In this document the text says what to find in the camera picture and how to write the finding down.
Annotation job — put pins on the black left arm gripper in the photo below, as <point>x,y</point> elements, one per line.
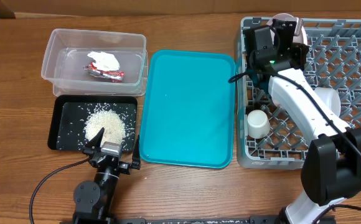
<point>94,142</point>

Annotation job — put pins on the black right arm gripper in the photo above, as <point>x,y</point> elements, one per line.
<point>300,51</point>

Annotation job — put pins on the large white plate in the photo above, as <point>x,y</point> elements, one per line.
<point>300,35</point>

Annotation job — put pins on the red snack wrapper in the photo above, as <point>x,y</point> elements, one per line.
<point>114,76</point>

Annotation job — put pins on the grey bowl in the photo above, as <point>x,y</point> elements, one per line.
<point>330,97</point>

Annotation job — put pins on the white napkin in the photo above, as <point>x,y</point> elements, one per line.
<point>104,61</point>

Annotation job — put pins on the white cup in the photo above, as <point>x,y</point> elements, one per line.
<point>258,124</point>

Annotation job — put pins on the pink-white bowl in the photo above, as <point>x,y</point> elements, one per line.
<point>275,102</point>

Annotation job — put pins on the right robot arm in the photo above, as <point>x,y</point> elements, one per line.
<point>331,171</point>

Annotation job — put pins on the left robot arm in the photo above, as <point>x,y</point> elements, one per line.
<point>93,198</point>

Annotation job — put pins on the grey dishwasher rack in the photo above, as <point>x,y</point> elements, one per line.
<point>333,61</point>

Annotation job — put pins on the pile of rice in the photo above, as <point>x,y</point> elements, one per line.
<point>115,131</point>

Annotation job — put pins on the black plastic tray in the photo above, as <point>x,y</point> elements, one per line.
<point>71,113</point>

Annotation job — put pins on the teal serving tray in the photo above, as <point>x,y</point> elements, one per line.
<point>189,110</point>

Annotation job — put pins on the clear plastic bin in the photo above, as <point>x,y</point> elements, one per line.
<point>66,55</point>

